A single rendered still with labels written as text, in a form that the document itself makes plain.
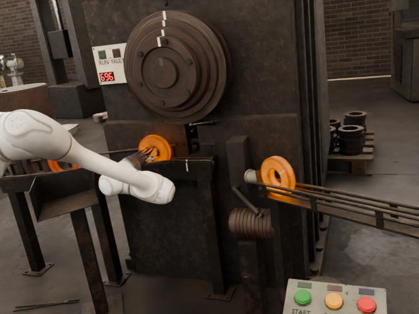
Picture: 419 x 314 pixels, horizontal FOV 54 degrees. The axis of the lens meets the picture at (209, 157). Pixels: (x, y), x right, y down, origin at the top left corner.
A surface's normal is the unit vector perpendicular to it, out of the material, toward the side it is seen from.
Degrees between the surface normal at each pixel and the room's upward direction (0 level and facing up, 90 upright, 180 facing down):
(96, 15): 90
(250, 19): 90
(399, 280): 0
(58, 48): 90
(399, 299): 0
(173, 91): 90
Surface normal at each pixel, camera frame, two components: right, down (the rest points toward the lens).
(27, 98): 0.62, 0.18
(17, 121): 0.00, -0.26
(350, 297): -0.23, -0.77
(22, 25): -0.34, 0.33
